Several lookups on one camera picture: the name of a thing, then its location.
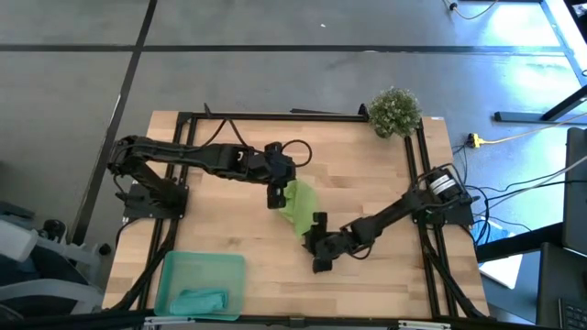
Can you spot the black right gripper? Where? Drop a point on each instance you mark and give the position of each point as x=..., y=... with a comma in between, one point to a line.
x=325, y=243

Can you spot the black desk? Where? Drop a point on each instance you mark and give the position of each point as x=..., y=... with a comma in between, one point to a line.
x=557, y=284

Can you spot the black keyboard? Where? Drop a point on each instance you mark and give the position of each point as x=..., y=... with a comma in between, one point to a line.
x=573, y=316

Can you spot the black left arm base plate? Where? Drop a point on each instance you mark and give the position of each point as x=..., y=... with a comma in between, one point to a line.
x=133, y=212

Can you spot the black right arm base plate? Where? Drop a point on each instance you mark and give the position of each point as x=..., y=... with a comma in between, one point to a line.
x=451, y=218

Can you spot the black desk leg foot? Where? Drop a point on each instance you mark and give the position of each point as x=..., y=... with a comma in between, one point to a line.
x=527, y=117

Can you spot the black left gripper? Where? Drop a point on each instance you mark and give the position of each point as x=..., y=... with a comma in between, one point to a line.
x=277, y=167

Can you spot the green mesh basket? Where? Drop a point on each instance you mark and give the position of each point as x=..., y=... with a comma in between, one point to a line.
x=202, y=270

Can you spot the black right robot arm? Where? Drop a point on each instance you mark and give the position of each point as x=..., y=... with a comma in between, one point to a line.
x=390, y=213

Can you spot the small artificial potted plant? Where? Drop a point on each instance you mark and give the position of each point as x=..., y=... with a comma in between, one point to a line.
x=393, y=112

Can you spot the lime green microfiber towel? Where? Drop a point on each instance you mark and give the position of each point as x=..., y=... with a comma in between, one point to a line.
x=302, y=204

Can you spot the teal microfiber towel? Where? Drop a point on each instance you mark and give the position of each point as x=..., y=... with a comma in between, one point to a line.
x=199, y=301

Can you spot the grey office chair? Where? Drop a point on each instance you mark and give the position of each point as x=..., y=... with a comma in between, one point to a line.
x=41, y=286

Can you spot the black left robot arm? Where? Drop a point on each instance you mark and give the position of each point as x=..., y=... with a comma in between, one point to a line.
x=197, y=153

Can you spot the white paper sheet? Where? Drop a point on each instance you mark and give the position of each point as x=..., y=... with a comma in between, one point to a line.
x=504, y=270

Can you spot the silver metal bracket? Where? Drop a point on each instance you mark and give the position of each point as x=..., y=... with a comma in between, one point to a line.
x=169, y=322
x=424, y=325

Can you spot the yellow power plug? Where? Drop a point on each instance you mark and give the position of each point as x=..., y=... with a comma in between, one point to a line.
x=474, y=140

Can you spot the black desk crossbar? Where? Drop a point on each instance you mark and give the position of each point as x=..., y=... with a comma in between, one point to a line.
x=518, y=243

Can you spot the blue cloth bundle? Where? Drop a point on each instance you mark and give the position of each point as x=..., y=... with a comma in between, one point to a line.
x=497, y=231

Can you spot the black aluminium table frame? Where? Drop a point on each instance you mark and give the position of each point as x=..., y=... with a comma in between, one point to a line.
x=275, y=116

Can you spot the black computer monitor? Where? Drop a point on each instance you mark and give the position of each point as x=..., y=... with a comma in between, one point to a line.
x=577, y=192

